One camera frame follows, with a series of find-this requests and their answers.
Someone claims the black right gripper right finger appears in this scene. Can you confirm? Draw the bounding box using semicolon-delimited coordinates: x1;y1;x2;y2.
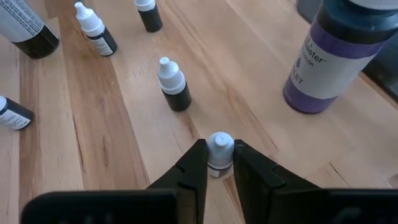
233;139;327;224

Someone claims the large violet food coloring bottle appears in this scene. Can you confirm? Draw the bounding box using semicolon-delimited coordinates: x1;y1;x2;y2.
282;0;398;114

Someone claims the large black food coloring bottle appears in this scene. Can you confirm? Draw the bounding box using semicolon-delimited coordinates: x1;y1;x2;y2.
0;0;60;60

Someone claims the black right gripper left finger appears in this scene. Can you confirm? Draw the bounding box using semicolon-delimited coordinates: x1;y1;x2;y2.
146;138;209;224

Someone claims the small white-capped food coloring bottle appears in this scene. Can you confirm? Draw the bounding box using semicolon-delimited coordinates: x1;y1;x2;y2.
73;1;118;57
206;131;235;179
157;56;193;113
0;95;35;131
134;0;164;34

